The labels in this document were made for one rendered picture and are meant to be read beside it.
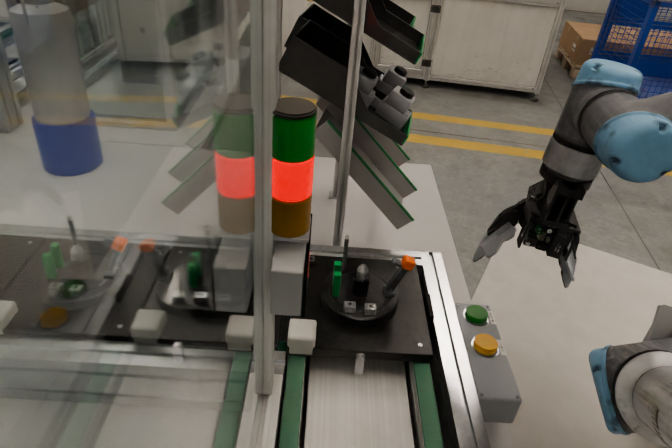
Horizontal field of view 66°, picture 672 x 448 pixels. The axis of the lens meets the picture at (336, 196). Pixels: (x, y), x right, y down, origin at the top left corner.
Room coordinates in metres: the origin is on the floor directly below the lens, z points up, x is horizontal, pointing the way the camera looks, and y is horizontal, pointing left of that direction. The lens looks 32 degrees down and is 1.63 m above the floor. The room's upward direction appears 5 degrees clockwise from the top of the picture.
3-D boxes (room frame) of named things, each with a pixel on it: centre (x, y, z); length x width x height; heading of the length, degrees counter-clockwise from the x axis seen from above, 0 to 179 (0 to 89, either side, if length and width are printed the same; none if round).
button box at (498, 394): (0.62, -0.28, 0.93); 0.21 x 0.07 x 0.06; 2
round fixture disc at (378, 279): (0.70, -0.06, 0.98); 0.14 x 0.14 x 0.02
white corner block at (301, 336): (0.60, 0.04, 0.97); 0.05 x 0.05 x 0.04; 2
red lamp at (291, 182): (0.51, 0.05, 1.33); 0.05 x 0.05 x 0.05
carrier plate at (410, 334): (0.70, -0.06, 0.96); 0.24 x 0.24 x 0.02; 2
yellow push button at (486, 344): (0.62, -0.28, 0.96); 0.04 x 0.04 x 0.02
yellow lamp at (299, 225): (0.51, 0.05, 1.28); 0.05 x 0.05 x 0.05
